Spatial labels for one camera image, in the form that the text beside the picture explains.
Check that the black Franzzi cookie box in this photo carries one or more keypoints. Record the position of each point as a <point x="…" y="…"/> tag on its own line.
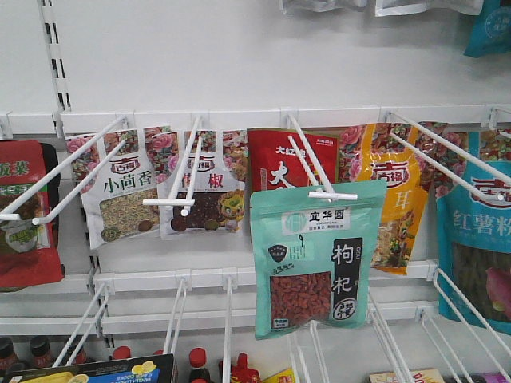
<point x="152" y="368"/>

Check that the teal bag top right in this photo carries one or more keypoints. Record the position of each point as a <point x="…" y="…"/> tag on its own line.
<point x="491" y="30"/>

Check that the white peg hook right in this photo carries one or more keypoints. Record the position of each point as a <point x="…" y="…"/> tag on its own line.
<point x="450" y="160"/>

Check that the red pickled vegetable bag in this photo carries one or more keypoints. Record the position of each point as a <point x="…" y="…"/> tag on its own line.
<point x="29" y="255"/>

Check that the red cap sauce bottle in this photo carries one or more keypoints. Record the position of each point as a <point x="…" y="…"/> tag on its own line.
<point x="198" y="359"/>

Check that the white fennel seed packet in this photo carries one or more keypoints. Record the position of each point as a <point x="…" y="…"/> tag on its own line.
<point x="113" y="198"/>

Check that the teal goji berry pouch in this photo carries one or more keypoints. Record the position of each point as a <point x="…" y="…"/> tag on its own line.
<point x="312" y="256"/>

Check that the red jujube bag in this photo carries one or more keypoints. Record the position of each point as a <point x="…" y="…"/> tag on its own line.
<point x="274" y="163"/>

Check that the white peg hook far left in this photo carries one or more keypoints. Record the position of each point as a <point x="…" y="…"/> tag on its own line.
<point x="8" y="213"/>

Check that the blue sweet potato noodle bag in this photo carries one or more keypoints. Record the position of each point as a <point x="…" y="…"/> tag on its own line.
<point x="474" y="251"/>

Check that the white peppercorn spice packet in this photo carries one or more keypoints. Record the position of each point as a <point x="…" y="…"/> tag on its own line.
<point x="218" y="166"/>

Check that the yellow fungus snack bag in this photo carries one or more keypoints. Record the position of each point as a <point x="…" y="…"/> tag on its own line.
<point x="367" y="152"/>

